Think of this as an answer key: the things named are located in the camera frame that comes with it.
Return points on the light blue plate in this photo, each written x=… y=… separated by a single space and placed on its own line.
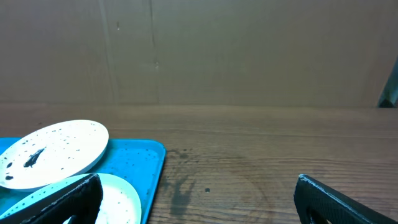
x=120 y=204

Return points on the white plate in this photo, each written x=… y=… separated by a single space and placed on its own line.
x=53 y=153

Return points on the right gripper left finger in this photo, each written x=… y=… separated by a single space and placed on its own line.
x=79 y=203

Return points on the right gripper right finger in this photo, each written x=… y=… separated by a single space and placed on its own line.
x=318 y=203

